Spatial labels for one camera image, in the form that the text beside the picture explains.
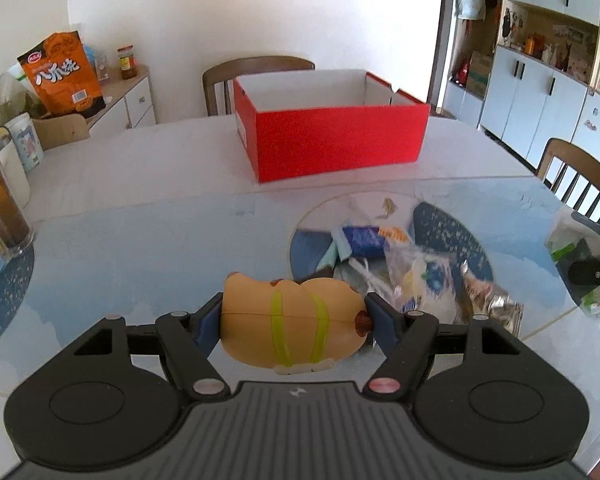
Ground clear bag yellow blue snack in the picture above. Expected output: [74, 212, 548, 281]
[384, 242, 460, 324]

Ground silver foil wrapper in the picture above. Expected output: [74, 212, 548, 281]
[460, 260, 524, 337]

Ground blue purple snack packet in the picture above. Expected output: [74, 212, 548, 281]
[330, 226, 411, 261]

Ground hot dog toy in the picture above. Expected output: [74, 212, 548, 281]
[220, 273, 374, 375]

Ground white green printed packet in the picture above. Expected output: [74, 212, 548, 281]
[545, 207, 600, 324]

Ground clear jar brown contents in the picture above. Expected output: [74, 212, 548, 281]
[0, 134, 36, 261]

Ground red cardboard box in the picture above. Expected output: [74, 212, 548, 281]
[234, 70, 430, 183]

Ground white drawer cabinet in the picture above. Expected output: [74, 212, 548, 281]
[86, 65, 157, 138]

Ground brown wooden chair right side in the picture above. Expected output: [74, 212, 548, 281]
[535, 138, 600, 226]

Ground brown wooden chair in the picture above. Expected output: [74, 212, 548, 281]
[535, 138, 600, 226]
[201, 55, 315, 116]

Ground white paper cup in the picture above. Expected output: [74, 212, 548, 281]
[5, 113, 44, 174]

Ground brown wooden chair far side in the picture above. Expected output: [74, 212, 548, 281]
[201, 55, 315, 116]

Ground red lid sauce jar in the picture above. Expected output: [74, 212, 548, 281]
[117, 44, 137, 80]

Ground orange snack bag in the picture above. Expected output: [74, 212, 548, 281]
[18, 30, 106, 118]

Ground hanging tote bag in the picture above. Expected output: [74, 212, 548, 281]
[456, 0, 486, 21]

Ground white blue wall cabinet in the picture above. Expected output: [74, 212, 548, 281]
[438, 0, 600, 168]

